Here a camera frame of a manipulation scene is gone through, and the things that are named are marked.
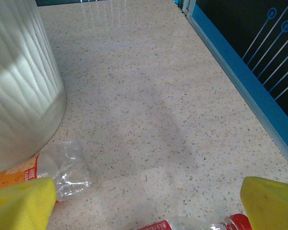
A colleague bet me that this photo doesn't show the white ribbed bin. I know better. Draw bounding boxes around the white ribbed bin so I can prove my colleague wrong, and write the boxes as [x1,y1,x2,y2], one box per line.
[0,0,67,179]

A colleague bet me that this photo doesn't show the blue edged aluminium side rail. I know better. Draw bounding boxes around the blue edged aluminium side rail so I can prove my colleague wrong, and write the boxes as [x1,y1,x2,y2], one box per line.
[182,2,288,168]

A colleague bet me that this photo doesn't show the clear bottle red label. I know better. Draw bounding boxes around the clear bottle red label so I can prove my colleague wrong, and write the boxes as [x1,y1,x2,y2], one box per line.
[136,213,252,230]

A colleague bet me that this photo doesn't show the aluminium frame post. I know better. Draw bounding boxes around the aluminium frame post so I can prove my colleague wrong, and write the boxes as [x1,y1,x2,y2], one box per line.
[176,0,197,17]

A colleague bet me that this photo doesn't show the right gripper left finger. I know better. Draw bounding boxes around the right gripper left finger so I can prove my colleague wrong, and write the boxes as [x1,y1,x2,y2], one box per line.
[0,176,57,230]

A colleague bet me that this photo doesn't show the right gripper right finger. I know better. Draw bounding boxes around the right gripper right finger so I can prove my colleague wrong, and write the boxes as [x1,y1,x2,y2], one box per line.
[240,176,288,230]

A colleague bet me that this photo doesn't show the crushed clear bottle orange label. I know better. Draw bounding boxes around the crushed clear bottle orange label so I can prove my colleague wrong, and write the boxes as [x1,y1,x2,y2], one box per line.
[0,140,93,204]

